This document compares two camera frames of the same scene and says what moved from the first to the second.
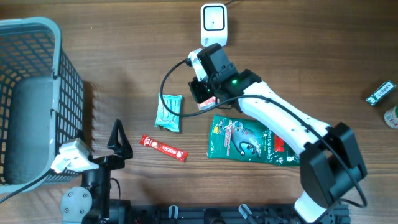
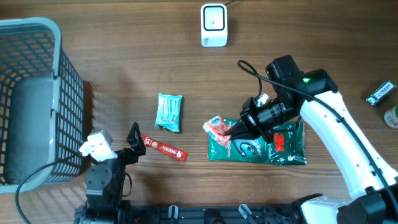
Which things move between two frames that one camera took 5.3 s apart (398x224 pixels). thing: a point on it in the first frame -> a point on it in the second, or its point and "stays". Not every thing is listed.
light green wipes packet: x=164 y=117 stays
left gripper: x=122 y=150 -> x=134 y=139
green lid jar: x=391 y=116 stays
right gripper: x=199 y=95 -> x=247 y=114
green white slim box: x=382 y=90 stays
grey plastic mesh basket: x=41 y=99 stays
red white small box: x=209 y=102 -> x=216 y=127
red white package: x=176 y=153 stays
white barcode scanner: x=214 y=24 stays
